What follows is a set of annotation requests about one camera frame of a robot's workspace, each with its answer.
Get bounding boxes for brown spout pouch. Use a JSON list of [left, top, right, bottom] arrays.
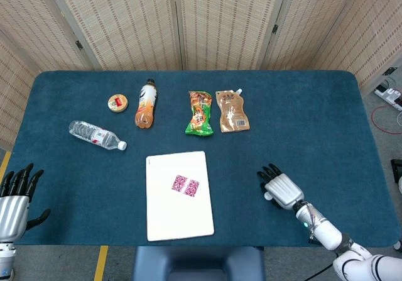
[[215, 88, 251, 133]]

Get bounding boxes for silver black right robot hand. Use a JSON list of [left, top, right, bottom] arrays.
[[256, 163, 305, 211]]

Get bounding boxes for woven folding screen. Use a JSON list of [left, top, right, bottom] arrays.
[[0, 0, 402, 152]]

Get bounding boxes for clear plastic water bottle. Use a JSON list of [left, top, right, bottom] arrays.
[[68, 119, 128, 152]]

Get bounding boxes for black floor equipment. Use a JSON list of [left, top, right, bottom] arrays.
[[390, 158, 402, 181]]

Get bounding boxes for white magnetic board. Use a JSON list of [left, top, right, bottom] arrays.
[[145, 150, 215, 242]]

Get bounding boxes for white power strip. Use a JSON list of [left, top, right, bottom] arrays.
[[374, 84, 402, 111]]

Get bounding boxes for round yellow tin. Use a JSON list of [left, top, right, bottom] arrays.
[[107, 94, 129, 113]]

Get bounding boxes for teal table cloth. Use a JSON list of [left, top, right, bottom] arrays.
[[6, 70, 401, 249]]

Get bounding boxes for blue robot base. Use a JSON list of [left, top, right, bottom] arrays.
[[131, 246, 266, 281]]

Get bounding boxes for red cable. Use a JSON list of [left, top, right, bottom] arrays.
[[371, 104, 402, 134]]

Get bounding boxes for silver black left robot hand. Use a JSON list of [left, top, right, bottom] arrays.
[[0, 163, 52, 243]]

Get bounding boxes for green snack packet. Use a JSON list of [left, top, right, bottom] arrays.
[[184, 90, 215, 136]]

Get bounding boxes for orange drink bottle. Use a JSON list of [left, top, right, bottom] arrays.
[[134, 78, 158, 129]]

